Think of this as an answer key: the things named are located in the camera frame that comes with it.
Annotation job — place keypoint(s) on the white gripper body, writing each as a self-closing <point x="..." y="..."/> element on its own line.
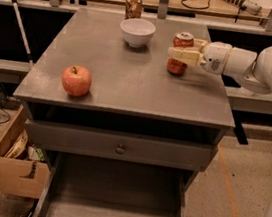
<point x="214" y="57"/>

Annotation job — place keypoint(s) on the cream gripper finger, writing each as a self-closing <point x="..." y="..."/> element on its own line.
<point x="189" y="56"/>
<point x="200" y="44"/>

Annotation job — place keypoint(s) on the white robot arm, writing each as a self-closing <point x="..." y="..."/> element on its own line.
<point x="251" y="70"/>

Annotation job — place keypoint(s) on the brown gold soda can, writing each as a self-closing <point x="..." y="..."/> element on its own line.
<point x="133" y="9"/>

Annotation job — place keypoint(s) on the grey drawer cabinet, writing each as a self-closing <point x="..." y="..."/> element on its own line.
<point x="131" y="91"/>

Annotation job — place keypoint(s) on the closed grey top drawer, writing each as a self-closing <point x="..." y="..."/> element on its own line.
<point x="120" y="146"/>

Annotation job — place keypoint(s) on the open grey middle drawer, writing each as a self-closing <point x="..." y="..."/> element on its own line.
<point x="84" y="186"/>

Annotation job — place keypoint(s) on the black white ribbed tool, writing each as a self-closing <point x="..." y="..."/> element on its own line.
<point x="246" y="5"/>

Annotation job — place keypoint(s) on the white bowl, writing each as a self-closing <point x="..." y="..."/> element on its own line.
<point x="137" y="32"/>

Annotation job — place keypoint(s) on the red apple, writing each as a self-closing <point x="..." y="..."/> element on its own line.
<point x="76" y="80"/>

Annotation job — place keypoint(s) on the white pole with black tip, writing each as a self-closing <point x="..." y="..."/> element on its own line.
<point x="22" y="31"/>

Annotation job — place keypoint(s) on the wooden box with snacks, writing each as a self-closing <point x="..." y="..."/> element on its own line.
<point x="20" y="176"/>

